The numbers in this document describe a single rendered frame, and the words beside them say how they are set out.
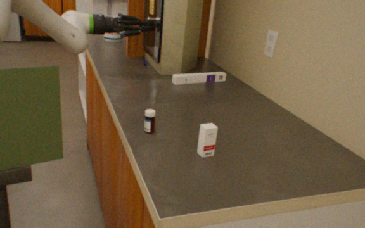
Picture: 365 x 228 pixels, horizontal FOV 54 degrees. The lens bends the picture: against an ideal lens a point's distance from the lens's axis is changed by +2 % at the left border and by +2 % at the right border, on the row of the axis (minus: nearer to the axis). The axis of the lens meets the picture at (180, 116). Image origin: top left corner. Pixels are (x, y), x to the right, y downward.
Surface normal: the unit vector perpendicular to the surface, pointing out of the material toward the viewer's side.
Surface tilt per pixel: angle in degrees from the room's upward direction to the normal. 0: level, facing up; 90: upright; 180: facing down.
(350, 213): 90
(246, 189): 0
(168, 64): 90
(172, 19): 90
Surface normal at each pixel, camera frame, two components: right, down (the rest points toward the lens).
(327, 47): -0.94, 0.05
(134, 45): 0.33, 0.40
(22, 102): 0.54, 0.37
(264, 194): 0.09, -0.92
